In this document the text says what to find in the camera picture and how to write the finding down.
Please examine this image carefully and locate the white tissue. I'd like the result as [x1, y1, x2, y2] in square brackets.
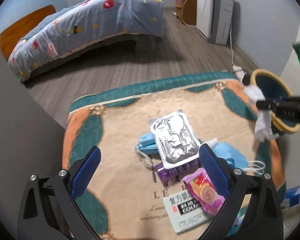
[244, 85, 279, 142]

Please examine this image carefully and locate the pink snack wrapper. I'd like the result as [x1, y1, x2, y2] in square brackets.
[182, 167, 225, 216]

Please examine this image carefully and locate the white medicine box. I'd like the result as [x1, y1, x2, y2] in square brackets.
[162, 190, 212, 234]

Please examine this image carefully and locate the purple bottle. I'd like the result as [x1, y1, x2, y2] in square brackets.
[154, 138, 220, 183]

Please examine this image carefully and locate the silver foil pouch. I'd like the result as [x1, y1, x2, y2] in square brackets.
[149, 109, 200, 170]

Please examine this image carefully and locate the yellow rimmed teal trash bin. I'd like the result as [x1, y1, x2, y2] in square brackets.
[250, 69, 300, 136]

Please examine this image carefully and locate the blue box on floor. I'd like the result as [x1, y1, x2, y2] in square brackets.
[281, 186, 300, 209]

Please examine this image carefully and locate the white power strip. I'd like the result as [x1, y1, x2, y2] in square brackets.
[232, 65, 245, 80]

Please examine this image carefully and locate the blue face mask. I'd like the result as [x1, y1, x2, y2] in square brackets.
[212, 141, 266, 173]
[135, 132, 158, 170]

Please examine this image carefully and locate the patterned teal orange cushion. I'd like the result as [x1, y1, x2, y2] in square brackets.
[62, 72, 286, 239]

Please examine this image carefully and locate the white grey air purifier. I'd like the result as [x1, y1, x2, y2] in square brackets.
[196, 0, 234, 45]

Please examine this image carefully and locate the wooden side cabinet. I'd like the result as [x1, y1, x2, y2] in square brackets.
[175, 0, 197, 25]

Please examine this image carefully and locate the wooden headboard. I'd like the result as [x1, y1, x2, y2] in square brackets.
[0, 4, 56, 61]

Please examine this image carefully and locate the bed with blue duvet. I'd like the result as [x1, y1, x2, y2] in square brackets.
[7, 0, 165, 82]

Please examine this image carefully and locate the white power cable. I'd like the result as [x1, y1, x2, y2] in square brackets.
[229, 23, 235, 67]

